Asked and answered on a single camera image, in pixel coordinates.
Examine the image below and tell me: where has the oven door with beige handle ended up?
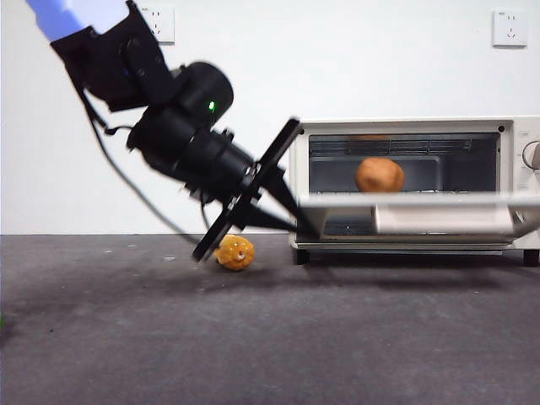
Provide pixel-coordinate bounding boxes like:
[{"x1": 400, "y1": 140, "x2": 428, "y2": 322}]
[{"x1": 294, "y1": 192, "x2": 540, "y2": 246}]

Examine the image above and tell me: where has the yellow corn cob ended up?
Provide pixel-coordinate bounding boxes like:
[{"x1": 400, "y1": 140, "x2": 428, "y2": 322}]
[{"x1": 213, "y1": 235, "x2": 256, "y2": 272}]

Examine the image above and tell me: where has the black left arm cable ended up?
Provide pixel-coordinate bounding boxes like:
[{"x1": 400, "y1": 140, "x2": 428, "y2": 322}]
[{"x1": 82, "y1": 84, "x2": 203, "y2": 246}]

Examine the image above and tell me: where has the beige oven knob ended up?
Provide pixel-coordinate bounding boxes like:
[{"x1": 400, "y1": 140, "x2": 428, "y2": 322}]
[{"x1": 522, "y1": 141, "x2": 540, "y2": 170}]

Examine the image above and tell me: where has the white wall socket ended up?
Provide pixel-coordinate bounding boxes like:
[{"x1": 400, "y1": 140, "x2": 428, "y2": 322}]
[
  {"x1": 492, "y1": 10, "x2": 529, "y2": 48},
  {"x1": 141, "y1": 5, "x2": 176, "y2": 46}
]

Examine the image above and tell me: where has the cream toaster oven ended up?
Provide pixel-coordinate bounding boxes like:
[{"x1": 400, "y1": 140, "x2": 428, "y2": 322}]
[{"x1": 288, "y1": 117, "x2": 540, "y2": 267}]

